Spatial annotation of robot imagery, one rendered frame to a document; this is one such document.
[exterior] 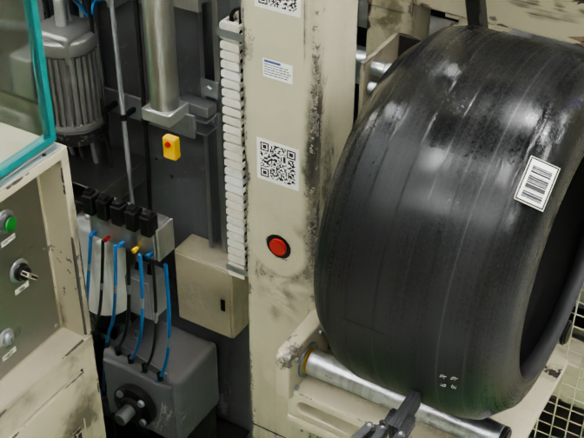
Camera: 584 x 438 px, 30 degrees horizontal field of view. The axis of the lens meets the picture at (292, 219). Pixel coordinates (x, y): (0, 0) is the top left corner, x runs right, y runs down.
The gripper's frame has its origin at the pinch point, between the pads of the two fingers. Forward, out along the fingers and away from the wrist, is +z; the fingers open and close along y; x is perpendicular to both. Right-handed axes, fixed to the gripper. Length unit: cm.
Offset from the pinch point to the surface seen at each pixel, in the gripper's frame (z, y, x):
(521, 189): 14.9, -8.5, -32.8
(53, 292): -2, 63, 4
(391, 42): 71, 38, -8
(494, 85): 26.7, 0.4, -38.1
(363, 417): 8.5, 11.2, 17.4
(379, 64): 63, 36, -9
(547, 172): 18.3, -10.4, -33.8
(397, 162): 13.1, 7.6, -32.7
